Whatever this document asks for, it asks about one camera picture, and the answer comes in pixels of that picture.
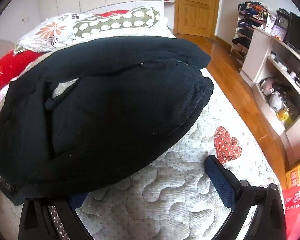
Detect black pants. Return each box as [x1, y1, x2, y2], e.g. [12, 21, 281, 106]
[0, 36, 214, 205]

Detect red gift box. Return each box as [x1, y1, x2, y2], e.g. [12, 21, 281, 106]
[283, 163, 300, 239]

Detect patchwork quilt bedspread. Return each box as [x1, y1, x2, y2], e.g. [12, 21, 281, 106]
[0, 33, 286, 240]

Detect white tv cabinet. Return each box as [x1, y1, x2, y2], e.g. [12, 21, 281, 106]
[240, 27, 300, 164]

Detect red happy pillow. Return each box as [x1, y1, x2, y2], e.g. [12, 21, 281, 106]
[0, 50, 44, 91]

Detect black television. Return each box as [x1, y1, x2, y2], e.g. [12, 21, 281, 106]
[285, 12, 300, 55]

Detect white floral pillow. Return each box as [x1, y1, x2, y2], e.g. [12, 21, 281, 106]
[13, 13, 93, 54]

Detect dark table clock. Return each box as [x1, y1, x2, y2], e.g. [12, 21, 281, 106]
[275, 8, 290, 30]

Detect cluttered shoe rack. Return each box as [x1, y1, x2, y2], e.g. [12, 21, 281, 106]
[230, 1, 275, 66]

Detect green white patterned bolster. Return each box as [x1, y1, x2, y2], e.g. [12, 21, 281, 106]
[73, 5, 161, 38]

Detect wooden door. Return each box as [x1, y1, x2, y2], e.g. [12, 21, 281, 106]
[173, 0, 219, 38]

